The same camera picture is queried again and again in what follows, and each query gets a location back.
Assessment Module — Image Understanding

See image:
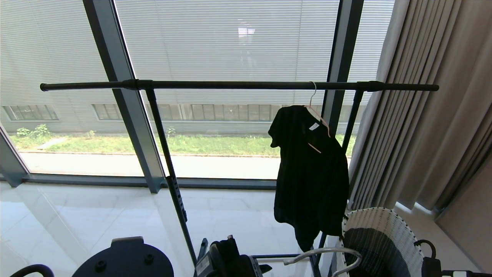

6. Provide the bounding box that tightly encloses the black garment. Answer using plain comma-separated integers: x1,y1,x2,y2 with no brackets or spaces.
268,105,350,252

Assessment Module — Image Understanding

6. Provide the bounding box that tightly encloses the pink clothes hanger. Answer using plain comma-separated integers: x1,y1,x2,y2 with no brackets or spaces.
283,247,362,277
306,81,331,154

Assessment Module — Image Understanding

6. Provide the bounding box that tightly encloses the beige curtain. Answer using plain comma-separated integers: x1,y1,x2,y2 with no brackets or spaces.
347,0,492,212

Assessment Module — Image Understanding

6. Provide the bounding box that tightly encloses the white laundry basket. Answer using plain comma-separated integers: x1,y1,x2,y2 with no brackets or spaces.
337,207,437,277

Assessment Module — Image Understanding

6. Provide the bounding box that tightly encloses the window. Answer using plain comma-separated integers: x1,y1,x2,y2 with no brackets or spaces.
0,0,396,193

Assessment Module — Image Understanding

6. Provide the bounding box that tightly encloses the black clothes rack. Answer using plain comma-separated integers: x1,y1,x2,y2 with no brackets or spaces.
40,80,440,277

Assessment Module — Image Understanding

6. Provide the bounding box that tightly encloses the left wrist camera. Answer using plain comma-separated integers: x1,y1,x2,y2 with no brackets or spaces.
209,235,272,277

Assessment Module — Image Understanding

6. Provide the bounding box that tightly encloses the black cable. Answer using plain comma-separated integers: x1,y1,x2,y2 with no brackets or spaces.
10,264,55,277

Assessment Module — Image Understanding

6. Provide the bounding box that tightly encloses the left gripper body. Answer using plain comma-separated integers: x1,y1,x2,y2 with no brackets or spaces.
194,252,212,277

